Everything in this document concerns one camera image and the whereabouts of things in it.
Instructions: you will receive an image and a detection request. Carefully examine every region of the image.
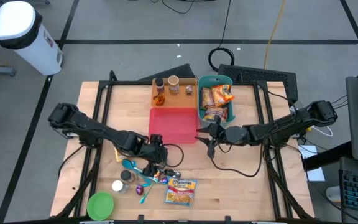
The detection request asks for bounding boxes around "blue Maruchan beef ramen packet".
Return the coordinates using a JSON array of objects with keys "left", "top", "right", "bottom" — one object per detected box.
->
[{"left": 163, "top": 177, "right": 198, "bottom": 207}]

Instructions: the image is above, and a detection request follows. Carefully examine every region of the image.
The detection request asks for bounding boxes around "black lidded glass jar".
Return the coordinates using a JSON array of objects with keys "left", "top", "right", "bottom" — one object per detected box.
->
[{"left": 119, "top": 169, "right": 135, "bottom": 184}]

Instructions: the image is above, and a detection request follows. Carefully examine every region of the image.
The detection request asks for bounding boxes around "black looped floor cable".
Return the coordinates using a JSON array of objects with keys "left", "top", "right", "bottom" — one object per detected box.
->
[{"left": 149, "top": 0, "right": 217, "bottom": 16}]

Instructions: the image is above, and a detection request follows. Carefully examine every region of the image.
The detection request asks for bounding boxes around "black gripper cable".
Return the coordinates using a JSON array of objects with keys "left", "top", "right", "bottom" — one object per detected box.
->
[
  {"left": 209, "top": 146, "right": 265, "bottom": 179},
  {"left": 162, "top": 143, "right": 185, "bottom": 169}
]

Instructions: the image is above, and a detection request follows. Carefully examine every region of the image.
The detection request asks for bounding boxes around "black coiled hanging cable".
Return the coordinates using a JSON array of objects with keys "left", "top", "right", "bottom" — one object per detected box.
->
[{"left": 208, "top": 0, "right": 236, "bottom": 73}]

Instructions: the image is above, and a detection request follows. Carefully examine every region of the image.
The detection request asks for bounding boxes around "tan lidded food jar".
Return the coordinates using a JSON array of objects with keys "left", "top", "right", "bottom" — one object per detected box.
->
[{"left": 167, "top": 75, "right": 181, "bottom": 96}]

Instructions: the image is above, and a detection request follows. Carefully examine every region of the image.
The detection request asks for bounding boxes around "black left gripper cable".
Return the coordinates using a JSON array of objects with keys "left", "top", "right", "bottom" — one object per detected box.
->
[{"left": 162, "top": 143, "right": 185, "bottom": 169}]

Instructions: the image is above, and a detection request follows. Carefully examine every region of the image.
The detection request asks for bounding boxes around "black metal rig frame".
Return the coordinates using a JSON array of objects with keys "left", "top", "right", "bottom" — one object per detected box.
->
[{"left": 50, "top": 70, "right": 315, "bottom": 224}]

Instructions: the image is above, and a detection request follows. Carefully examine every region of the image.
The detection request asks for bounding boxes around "white lidded glass jar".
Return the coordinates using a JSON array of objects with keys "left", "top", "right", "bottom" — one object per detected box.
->
[{"left": 111, "top": 179, "right": 130, "bottom": 195}]

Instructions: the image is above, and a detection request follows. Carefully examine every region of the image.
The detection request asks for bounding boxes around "bright orange snack bag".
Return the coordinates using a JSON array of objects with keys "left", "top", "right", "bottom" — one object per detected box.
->
[{"left": 211, "top": 83, "right": 236, "bottom": 106}]

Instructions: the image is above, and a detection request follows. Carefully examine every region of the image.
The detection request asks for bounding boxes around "orange plastic tray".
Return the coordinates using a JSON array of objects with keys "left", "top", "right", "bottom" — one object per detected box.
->
[{"left": 151, "top": 77, "right": 200, "bottom": 110}]

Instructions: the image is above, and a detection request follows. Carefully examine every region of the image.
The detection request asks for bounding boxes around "teal plastic bin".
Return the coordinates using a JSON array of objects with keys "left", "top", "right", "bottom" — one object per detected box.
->
[{"left": 197, "top": 74, "right": 237, "bottom": 129}]

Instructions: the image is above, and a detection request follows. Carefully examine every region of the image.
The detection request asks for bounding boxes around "white paper sheet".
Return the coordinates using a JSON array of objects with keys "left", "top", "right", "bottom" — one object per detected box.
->
[{"left": 297, "top": 144, "right": 326, "bottom": 183}]

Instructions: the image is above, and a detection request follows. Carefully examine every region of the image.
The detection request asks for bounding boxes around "green pink chips bag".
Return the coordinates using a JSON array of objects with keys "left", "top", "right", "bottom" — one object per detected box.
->
[{"left": 200, "top": 87, "right": 214, "bottom": 110}]

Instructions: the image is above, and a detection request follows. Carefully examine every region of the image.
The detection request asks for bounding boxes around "yellow hanging cable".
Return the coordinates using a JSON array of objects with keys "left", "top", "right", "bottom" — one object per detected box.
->
[{"left": 262, "top": 0, "right": 288, "bottom": 70}]

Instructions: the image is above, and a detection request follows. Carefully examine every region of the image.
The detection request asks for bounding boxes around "white computer mouse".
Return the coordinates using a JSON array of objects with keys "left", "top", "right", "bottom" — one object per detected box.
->
[{"left": 325, "top": 185, "right": 341, "bottom": 203}]

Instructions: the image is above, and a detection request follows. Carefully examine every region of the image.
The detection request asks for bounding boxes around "iridescent spoon teal handle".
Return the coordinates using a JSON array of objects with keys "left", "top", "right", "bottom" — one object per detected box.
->
[{"left": 139, "top": 177, "right": 170, "bottom": 205}]

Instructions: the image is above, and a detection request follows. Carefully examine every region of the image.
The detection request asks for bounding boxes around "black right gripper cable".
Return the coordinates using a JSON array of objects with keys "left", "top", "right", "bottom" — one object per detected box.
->
[{"left": 209, "top": 146, "right": 265, "bottom": 179}]

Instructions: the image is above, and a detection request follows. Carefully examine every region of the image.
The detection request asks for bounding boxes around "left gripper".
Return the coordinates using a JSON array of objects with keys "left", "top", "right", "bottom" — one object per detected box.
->
[{"left": 136, "top": 142, "right": 170, "bottom": 177}]

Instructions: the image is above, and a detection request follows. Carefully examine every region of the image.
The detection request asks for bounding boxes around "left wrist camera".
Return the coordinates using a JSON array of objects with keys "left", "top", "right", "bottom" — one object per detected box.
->
[{"left": 149, "top": 133, "right": 164, "bottom": 146}]

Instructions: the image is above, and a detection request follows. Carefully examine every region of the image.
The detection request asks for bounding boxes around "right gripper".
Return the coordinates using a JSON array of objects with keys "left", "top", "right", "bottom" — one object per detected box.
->
[{"left": 194, "top": 115, "right": 250, "bottom": 159}]

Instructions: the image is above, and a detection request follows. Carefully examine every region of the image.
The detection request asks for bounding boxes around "white cable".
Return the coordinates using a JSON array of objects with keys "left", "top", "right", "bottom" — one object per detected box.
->
[{"left": 290, "top": 105, "right": 334, "bottom": 138}]

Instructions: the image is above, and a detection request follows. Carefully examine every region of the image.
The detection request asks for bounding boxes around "white trash can black liner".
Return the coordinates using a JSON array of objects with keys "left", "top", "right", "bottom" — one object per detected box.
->
[{"left": 0, "top": 0, "right": 64, "bottom": 77}]

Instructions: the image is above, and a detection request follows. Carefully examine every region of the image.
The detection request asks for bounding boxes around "red plastic bin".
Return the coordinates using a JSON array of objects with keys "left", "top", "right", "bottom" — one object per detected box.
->
[{"left": 147, "top": 107, "right": 200, "bottom": 144}]

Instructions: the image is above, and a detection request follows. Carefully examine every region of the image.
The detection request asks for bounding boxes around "black desk leg bar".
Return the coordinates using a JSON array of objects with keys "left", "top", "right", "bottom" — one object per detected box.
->
[{"left": 302, "top": 141, "right": 354, "bottom": 172}]

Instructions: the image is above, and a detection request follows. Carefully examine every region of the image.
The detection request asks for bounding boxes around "green plastic bowl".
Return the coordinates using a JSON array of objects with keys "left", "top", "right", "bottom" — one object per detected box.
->
[{"left": 86, "top": 191, "right": 115, "bottom": 222}]

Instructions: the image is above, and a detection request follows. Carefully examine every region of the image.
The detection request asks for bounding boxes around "purple labelled black-lid jar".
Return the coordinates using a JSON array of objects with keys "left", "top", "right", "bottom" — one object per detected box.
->
[{"left": 154, "top": 77, "right": 165, "bottom": 94}]

